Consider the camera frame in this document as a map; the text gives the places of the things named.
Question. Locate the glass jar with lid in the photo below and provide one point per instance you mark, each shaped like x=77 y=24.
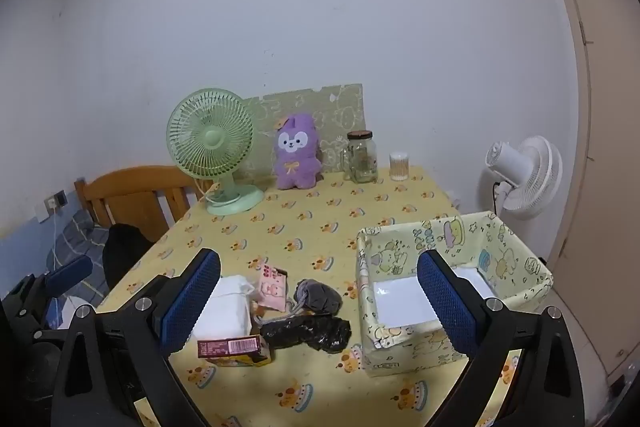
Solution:
x=361 y=157

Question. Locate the beige door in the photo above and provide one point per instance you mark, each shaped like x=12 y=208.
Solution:
x=605 y=157

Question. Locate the plaid bedding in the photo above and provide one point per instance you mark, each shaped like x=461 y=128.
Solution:
x=80 y=237

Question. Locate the black plastic bag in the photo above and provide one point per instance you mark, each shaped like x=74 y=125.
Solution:
x=310 y=332

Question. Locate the black garment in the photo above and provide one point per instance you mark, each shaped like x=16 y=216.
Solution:
x=125 y=252

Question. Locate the green desk fan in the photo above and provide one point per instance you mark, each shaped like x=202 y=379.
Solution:
x=210 y=139

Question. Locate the pink cartoon packet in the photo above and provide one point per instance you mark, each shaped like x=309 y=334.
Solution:
x=272 y=289

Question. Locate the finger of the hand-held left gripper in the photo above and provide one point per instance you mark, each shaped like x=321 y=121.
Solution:
x=70 y=273

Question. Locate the white standing fan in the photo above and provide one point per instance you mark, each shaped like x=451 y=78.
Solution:
x=530 y=177

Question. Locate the cotton swab container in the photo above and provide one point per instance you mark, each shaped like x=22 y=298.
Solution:
x=399 y=167

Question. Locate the cartoon printed cardboard panel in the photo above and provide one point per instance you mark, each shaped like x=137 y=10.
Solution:
x=340 y=112

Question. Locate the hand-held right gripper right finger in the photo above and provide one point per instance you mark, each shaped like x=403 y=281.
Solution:
x=445 y=302

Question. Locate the white plastic-wrapped packet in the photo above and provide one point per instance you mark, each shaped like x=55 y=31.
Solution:
x=230 y=307

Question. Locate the dark red carton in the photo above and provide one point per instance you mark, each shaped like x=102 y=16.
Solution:
x=230 y=347

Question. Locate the wall power outlet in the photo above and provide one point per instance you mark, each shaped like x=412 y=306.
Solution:
x=56 y=200

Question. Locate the yellow cartoon tablecloth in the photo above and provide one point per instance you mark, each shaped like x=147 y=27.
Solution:
x=320 y=227

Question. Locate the purple plush toy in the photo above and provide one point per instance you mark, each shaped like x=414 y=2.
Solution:
x=297 y=152

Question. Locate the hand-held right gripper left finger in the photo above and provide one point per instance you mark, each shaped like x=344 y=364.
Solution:
x=192 y=302

